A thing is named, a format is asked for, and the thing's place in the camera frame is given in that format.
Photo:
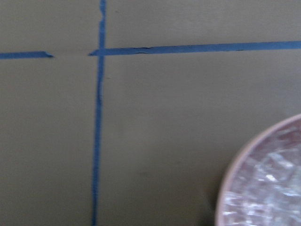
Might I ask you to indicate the pink bowl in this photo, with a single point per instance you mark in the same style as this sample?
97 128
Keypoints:
235 169

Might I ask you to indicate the clear ice cubes pile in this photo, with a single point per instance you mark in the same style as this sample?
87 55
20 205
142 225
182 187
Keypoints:
265 183

